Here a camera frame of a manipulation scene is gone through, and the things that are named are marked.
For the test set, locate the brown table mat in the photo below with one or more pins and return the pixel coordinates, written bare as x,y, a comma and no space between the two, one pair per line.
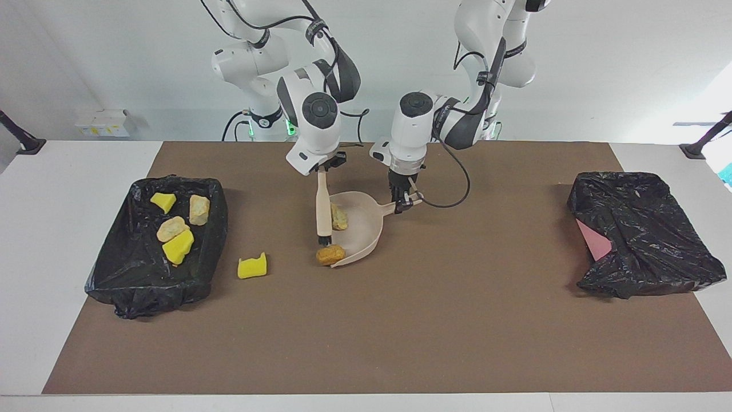
343,355

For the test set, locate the beige hand brush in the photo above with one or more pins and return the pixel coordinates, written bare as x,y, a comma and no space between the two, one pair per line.
323,206

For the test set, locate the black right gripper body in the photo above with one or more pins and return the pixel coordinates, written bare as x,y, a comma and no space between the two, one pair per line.
336,159

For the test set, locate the brown fried nugget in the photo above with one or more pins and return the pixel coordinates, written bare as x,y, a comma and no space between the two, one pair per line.
330,255

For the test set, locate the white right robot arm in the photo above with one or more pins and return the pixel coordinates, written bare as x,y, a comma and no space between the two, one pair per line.
246,63

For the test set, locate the beige plastic dustpan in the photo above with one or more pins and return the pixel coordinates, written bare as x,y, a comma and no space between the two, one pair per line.
363,229

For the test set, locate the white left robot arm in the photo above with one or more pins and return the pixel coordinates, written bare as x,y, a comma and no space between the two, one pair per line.
412,137

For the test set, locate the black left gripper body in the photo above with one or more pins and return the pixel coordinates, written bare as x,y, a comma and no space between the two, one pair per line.
400,183

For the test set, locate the black stand foot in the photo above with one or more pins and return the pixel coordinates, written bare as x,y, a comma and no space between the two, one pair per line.
695,150
26,144

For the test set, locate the pale food scrap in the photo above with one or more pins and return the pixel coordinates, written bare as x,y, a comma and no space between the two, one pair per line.
339,217
171,229

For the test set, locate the right black-bagged pink bin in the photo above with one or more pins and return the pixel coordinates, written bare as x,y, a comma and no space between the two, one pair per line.
646,240

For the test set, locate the left black-bagged bin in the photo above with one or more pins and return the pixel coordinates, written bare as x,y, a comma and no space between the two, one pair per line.
131,280

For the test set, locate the teal object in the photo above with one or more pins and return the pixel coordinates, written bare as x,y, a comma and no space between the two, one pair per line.
726,174

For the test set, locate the white cardboard box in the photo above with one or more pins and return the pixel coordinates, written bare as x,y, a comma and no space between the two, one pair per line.
103,123

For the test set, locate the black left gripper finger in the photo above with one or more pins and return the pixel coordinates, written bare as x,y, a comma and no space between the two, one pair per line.
415,198
400,205

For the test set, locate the yellow sponge piece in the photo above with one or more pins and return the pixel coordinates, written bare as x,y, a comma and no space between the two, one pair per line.
252,268
178,247
163,202

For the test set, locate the striped bread piece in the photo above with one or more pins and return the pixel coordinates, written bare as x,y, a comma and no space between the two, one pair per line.
199,210

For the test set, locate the pink plastic bin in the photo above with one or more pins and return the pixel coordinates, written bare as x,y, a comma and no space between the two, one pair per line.
595,243

